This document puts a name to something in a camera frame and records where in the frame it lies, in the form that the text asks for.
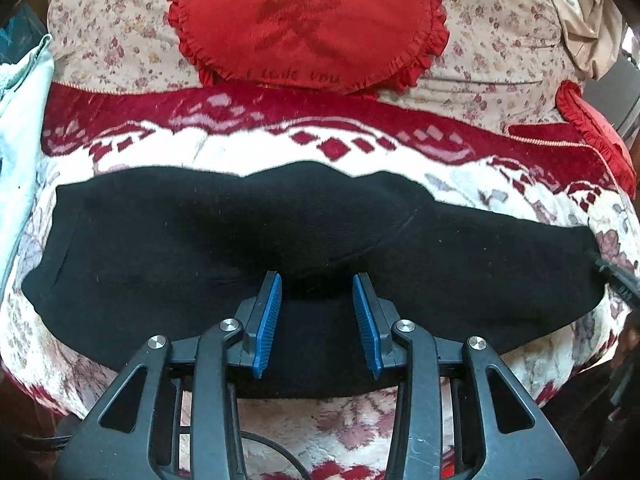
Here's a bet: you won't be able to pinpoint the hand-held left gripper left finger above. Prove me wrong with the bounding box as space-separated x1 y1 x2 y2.
59 270 284 480

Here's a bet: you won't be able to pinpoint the red and white patterned blanket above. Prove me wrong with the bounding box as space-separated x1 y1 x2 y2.
0 81 640 480

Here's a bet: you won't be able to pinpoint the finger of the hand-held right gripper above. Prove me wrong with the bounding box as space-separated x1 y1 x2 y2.
592 256 640 311

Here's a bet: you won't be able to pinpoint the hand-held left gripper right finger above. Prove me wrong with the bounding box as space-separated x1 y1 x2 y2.
352 273 581 480

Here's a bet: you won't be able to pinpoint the round red ruffled cushion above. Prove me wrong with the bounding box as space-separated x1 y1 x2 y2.
167 0 450 95

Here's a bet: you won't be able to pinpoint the beige garment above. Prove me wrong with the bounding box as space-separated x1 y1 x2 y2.
545 0 623 78

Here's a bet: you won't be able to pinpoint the black pants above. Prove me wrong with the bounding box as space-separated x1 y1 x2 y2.
21 161 607 400

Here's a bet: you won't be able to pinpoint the light blue cloth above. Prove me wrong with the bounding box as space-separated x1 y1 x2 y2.
0 34 55 291

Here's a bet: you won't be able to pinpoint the black cable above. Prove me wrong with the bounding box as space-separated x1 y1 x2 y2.
240 431 313 480

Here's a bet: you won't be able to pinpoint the floral beige quilt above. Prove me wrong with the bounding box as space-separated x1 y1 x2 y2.
46 0 591 136

